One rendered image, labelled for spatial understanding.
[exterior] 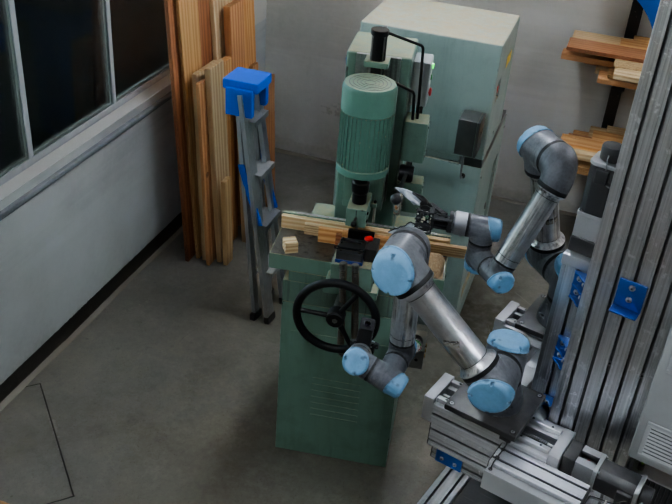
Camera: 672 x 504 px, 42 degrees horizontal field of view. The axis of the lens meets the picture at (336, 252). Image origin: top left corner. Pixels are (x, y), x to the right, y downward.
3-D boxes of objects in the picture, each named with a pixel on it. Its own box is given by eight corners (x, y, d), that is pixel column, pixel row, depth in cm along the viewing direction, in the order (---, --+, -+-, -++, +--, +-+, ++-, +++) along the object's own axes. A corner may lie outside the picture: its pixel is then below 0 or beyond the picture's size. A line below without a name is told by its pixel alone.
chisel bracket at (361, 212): (344, 229, 300) (346, 208, 295) (351, 210, 312) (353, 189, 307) (365, 232, 299) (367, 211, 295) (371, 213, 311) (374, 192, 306)
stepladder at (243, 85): (241, 320, 414) (216, 81, 355) (261, 292, 435) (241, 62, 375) (272, 325, 409) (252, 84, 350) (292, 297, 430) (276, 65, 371)
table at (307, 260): (260, 282, 292) (260, 267, 289) (281, 236, 318) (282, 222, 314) (440, 311, 285) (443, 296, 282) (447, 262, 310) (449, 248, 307)
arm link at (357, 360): (361, 383, 243) (335, 367, 244) (364, 377, 254) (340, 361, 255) (375, 359, 243) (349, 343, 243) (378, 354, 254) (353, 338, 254)
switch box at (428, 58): (408, 105, 306) (413, 61, 298) (411, 94, 315) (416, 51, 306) (425, 107, 306) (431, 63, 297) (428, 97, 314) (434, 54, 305)
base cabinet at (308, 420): (273, 447, 344) (279, 301, 306) (304, 357, 392) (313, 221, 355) (385, 468, 338) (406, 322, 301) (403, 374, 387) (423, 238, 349)
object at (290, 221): (280, 227, 311) (281, 215, 309) (282, 224, 313) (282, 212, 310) (448, 253, 304) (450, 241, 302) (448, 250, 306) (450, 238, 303)
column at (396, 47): (331, 234, 329) (345, 50, 291) (341, 206, 348) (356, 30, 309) (389, 243, 326) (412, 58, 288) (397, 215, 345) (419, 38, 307)
